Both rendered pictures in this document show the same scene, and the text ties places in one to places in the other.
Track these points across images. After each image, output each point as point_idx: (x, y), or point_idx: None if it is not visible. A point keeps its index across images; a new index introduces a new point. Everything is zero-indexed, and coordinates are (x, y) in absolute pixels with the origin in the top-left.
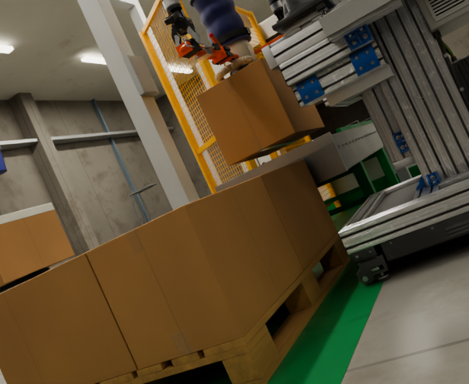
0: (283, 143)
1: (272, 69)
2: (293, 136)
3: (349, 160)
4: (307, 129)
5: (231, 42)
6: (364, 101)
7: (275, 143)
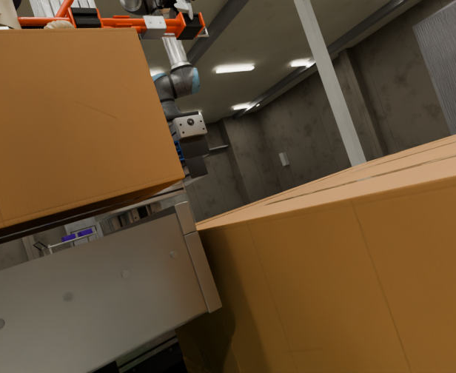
0: (44, 226)
1: (205, 132)
2: (101, 212)
3: None
4: (70, 223)
5: (15, 4)
6: (155, 210)
7: (129, 202)
